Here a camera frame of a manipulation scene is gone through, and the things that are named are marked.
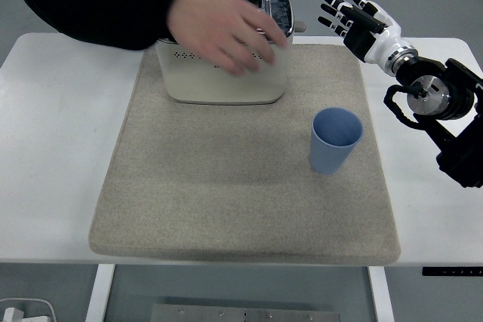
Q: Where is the person's hand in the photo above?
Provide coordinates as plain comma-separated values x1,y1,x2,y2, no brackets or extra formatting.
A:
167,0,290,77

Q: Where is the cream toaster with chrome top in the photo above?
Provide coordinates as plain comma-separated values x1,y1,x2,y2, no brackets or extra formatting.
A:
153,0,307,106

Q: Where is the white table leg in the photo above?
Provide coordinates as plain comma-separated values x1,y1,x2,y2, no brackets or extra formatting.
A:
367,265,395,322
84,263,116,322

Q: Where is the white tray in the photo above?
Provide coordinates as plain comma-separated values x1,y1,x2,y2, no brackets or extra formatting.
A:
0,298,58,322

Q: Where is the black table control panel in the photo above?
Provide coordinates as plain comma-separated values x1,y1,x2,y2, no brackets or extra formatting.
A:
421,267,483,278

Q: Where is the grey metal plate with screws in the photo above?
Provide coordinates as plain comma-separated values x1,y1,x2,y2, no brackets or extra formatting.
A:
150,303,342,322

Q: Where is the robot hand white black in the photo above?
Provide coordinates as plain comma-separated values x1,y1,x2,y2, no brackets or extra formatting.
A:
318,0,405,66

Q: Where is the blue plastic cup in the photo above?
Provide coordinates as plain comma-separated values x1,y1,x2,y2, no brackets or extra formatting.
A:
309,107,365,176

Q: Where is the beige fabric table mat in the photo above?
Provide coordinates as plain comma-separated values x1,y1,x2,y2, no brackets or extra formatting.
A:
88,43,401,265

